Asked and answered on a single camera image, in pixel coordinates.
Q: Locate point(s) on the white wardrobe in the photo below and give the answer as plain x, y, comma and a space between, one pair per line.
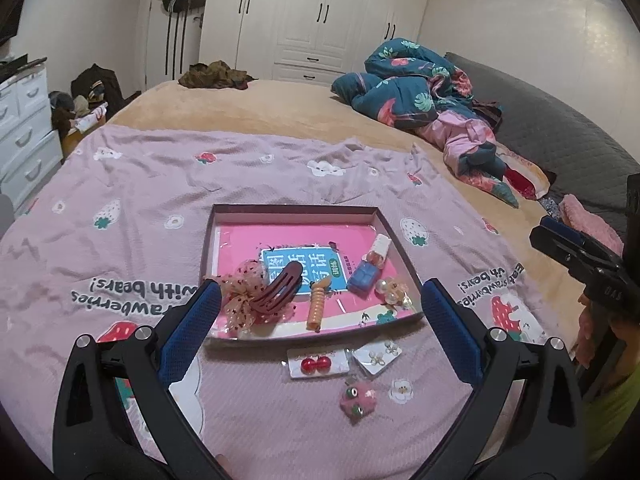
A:
310, 15

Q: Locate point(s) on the grey quilted bed cover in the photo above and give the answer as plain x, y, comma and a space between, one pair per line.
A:
550, 130

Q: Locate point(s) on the camouflage clothing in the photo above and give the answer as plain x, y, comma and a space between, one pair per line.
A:
215, 74

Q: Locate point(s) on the green clothing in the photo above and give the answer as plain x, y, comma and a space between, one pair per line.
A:
615, 410

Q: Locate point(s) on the cream claw hair clip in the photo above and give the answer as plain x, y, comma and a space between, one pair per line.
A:
381, 245

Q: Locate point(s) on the blue hair clip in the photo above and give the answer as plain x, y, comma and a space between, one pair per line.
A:
361, 280

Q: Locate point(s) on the white door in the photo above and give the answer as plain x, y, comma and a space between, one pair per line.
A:
155, 50

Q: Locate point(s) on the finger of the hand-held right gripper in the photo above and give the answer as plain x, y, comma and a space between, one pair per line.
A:
565, 229
560, 250

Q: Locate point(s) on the dark red oval hair clip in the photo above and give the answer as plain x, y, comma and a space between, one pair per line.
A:
272, 295

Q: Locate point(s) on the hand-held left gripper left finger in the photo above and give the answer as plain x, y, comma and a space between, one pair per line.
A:
192, 330

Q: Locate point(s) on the orange spiral hair clip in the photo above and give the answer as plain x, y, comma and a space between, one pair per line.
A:
316, 307

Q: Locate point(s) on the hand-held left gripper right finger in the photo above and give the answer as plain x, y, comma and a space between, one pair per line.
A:
452, 330

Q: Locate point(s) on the lilac strawberry printed blanket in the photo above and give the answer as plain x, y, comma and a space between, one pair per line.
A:
150, 185

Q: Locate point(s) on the pink padded garment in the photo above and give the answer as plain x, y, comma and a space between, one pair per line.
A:
460, 135

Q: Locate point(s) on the pearl earrings packet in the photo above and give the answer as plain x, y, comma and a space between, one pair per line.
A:
375, 357

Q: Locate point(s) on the red ball earrings packet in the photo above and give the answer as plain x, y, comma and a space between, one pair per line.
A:
315, 364

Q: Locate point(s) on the white drawer unit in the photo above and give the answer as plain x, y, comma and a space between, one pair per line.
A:
25, 135

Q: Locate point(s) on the pile of clothes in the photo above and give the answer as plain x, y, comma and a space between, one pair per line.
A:
75, 115

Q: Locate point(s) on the beige bed sheet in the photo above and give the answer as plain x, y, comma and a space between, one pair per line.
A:
280, 105

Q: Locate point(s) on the dark bag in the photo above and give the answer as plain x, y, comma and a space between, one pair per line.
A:
97, 87

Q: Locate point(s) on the clear bead jewelry packet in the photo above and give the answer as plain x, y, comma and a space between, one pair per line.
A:
382, 287

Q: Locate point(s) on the brown shallow box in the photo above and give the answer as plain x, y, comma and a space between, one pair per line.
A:
300, 209

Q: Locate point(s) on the beige polka dot bow clip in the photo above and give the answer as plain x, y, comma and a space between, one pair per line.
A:
240, 305

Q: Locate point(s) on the red floral pillow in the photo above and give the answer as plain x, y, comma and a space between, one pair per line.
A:
525, 175

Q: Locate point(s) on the pink fuzzy hair accessory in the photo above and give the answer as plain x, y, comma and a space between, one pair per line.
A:
360, 400

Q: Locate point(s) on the pink fluffy cloth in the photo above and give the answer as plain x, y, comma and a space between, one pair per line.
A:
590, 222

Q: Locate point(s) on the yellow jewelry packet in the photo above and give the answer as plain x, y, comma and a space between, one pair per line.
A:
400, 292

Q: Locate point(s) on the teal floral duvet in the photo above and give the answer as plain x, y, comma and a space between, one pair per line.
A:
400, 90

